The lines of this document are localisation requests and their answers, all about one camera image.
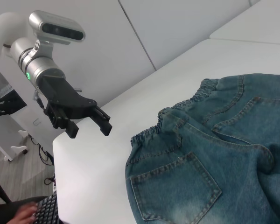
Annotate black computer keyboard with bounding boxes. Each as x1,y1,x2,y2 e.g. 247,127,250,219
31,190,61,224

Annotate left gripper cable with plug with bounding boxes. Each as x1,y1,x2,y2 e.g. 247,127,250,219
33,90,45,108

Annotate white wheeled stand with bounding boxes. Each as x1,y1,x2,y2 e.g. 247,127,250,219
0,64,30,162

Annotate blue denim shorts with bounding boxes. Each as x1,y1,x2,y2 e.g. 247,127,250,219
125,73,280,224

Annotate black floor cable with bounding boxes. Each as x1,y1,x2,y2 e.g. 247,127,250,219
29,134,56,167
44,176,57,187

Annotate operator bare hand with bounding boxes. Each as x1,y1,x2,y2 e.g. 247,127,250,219
13,201,38,224

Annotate black bracket shelf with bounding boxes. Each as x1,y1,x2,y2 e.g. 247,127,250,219
0,84,28,117

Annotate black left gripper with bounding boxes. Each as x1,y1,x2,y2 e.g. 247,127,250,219
36,74,113,139

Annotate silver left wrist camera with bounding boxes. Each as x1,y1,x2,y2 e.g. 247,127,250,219
28,10,86,46

